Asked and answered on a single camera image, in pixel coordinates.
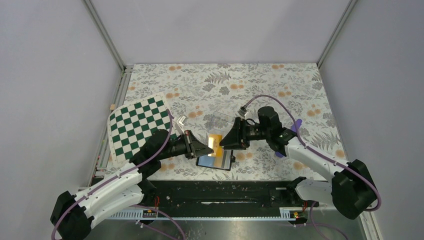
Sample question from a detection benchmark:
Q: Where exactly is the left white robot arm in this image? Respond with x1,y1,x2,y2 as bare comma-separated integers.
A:
50,129,214,240

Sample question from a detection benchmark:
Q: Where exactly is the white slotted cable duct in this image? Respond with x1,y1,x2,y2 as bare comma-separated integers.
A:
108,204,299,221

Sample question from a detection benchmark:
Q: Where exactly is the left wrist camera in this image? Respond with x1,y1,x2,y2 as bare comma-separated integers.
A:
174,115,187,135

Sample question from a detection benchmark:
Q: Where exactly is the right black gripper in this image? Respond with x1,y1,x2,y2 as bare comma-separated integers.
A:
219,116,271,151

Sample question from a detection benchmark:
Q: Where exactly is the black leather card holder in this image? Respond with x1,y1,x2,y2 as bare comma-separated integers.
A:
195,150,236,171

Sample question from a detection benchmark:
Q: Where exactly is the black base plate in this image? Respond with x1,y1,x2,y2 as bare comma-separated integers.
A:
99,180,320,220

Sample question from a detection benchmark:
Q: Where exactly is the clear plastic box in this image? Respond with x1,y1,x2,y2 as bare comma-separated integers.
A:
207,111,235,135

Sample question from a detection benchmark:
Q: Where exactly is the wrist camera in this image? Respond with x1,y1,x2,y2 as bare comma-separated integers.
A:
237,106,252,119
174,115,187,135

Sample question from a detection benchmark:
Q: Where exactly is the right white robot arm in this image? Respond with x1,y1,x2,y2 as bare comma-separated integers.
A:
219,106,377,220

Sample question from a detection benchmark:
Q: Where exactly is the purple cylindrical marker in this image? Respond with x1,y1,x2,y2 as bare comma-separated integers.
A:
275,118,303,158

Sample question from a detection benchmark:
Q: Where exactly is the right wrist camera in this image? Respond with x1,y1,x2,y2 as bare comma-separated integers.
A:
237,106,252,119

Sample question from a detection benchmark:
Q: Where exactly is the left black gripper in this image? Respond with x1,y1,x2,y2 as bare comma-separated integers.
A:
158,129,214,160

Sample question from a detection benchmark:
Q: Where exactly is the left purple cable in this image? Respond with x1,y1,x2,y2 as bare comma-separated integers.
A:
50,109,175,240

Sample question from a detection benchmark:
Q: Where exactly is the green white checkered board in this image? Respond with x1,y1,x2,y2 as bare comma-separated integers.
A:
107,92,171,167

